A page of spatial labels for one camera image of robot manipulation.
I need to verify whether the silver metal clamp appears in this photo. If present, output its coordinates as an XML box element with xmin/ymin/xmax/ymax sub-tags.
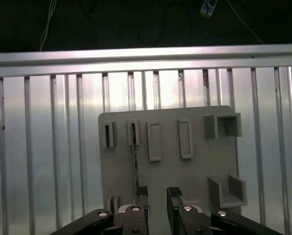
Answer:
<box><xmin>200</xmin><ymin>0</ymin><xmax>219</xmax><ymax>19</ymax></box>

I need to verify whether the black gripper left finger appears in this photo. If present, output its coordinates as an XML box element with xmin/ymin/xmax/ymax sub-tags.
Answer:
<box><xmin>54</xmin><ymin>186</ymin><xmax>149</xmax><ymax>235</ymax></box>

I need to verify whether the thin white cable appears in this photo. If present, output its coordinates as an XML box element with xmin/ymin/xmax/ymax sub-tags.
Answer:
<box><xmin>39</xmin><ymin>0</ymin><xmax>57</xmax><ymax>51</ymax></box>

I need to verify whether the RAM stick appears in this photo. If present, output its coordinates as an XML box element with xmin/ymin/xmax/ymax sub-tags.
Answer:
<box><xmin>131</xmin><ymin>123</ymin><xmax>139</xmax><ymax>196</ymax></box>

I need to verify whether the thin grey cable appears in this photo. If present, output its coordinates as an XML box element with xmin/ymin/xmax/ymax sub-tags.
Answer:
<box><xmin>225</xmin><ymin>0</ymin><xmax>263</xmax><ymax>45</ymax></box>

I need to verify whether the grey parts rack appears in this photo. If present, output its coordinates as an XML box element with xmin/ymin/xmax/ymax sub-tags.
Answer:
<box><xmin>98</xmin><ymin>105</ymin><xmax>248</xmax><ymax>216</ymax></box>

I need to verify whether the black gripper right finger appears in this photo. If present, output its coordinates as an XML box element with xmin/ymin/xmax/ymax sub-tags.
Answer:
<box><xmin>166</xmin><ymin>187</ymin><xmax>280</xmax><ymax>235</ymax></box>

